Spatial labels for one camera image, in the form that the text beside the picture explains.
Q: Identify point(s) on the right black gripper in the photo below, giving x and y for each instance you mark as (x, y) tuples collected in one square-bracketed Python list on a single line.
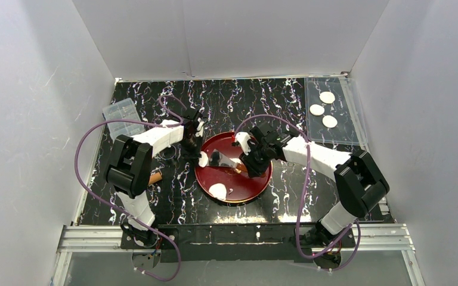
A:
[(253, 161)]

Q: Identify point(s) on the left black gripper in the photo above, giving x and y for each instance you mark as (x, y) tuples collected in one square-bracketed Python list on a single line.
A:
[(191, 139)]

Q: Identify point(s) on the cut round wrapper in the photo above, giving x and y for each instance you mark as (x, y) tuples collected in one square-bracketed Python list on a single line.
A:
[(218, 191), (203, 159)]

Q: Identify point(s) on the wooden double-ended pastry roller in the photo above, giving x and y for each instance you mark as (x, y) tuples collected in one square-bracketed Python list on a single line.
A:
[(154, 178)]

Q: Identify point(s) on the red round lacquer plate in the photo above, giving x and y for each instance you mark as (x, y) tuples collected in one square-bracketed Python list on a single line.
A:
[(241, 188)]

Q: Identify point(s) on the metal scraper wooden handle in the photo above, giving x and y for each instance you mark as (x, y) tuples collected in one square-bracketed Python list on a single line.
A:
[(219, 159)]

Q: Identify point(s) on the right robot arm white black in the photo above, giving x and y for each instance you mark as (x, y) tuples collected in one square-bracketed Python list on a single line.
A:
[(360, 183)]

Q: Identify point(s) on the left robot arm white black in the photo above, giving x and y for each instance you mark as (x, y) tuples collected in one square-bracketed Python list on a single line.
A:
[(129, 166)]

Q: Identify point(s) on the round dumpling wrapper left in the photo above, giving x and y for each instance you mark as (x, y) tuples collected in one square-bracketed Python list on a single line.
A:
[(316, 110)]

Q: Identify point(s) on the round dumpling wrapper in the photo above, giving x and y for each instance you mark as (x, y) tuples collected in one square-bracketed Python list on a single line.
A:
[(329, 121), (327, 97), (316, 110)]

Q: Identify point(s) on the round dumpling wrapper near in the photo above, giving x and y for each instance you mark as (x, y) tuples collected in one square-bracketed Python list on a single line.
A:
[(329, 121)]

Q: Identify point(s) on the round dumpling wrapper far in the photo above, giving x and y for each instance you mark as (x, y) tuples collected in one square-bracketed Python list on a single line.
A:
[(327, 97)]

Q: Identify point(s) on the clear acrylic tray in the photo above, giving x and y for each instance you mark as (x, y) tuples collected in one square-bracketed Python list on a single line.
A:
[(346, 109)]

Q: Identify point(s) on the clear plastic compartment box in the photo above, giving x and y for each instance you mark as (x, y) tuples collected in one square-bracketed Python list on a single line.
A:
[(124, 109)]

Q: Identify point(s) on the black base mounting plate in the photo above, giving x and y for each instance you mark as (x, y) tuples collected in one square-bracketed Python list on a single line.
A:
[(223, 242)]

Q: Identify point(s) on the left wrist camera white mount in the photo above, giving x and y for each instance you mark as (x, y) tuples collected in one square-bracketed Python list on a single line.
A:
[(200, 128)]

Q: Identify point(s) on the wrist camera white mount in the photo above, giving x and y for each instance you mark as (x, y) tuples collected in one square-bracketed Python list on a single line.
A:
[(200, 128), (242, 140)]

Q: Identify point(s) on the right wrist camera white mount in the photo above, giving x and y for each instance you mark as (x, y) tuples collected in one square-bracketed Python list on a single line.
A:
[(242, 140)]

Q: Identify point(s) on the aluminium frame rail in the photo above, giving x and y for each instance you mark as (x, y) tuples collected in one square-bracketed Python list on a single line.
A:
[(107, 239)]

